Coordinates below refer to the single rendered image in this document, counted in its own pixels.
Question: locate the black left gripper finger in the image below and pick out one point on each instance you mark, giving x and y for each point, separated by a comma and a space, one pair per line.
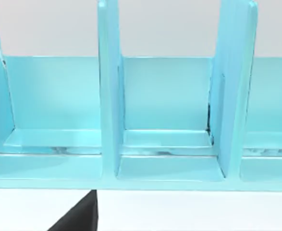
83, 214

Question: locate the light blue rack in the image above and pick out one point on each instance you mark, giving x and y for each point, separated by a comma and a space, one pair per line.
155, 96

